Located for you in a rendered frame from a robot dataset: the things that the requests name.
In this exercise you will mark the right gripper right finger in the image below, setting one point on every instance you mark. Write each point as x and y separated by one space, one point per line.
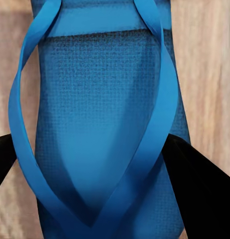
202 190

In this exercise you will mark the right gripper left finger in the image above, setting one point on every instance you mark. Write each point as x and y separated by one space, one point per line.
7 155

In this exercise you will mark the sandal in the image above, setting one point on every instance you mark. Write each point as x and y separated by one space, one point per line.
109 97

